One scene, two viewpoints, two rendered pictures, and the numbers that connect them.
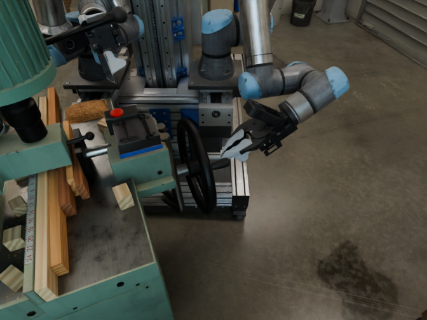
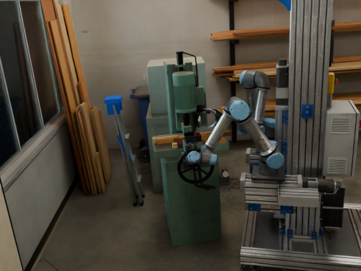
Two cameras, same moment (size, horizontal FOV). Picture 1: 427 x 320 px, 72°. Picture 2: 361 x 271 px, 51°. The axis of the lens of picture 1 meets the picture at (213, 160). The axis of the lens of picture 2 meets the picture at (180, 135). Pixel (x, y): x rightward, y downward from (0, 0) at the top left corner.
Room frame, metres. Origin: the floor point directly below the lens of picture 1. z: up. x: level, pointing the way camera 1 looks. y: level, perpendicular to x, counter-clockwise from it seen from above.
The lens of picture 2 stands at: (1.17, -2.53, 2.01)
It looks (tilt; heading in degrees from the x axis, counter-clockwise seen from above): 19 degrees down; 105
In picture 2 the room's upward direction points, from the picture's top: 4 degrees counter-clockwise
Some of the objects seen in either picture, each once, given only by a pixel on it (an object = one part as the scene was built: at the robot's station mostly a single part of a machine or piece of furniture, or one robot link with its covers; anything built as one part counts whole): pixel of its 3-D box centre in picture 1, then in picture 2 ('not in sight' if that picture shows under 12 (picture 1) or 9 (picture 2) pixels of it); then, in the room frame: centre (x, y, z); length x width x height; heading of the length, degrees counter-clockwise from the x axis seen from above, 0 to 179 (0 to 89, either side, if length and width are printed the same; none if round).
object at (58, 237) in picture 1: (55, 157); (194, 137); (0.52, 0.39, 0.92); 0.62 x 0.02 x 0.04; 22
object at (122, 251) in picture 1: (107, 173); (190, 148); (0.51, 0.27, 0.87); 0.61 x 0.30 x 0.06; 22
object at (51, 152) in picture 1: (33, 153); (186, 129); (0.46, 0.39, 0.99); 0.14 x 0.07 x 0.09; 112
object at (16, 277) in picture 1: (13, 277); not in sight; (0.26, 0.42, 0.82); 0.04 x 0.03 x 0.03; 61
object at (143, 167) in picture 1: (137, 152); (192, 146); (0.54, 0.19, 0.92); 0.15 x 0.13 x 0.09; 22
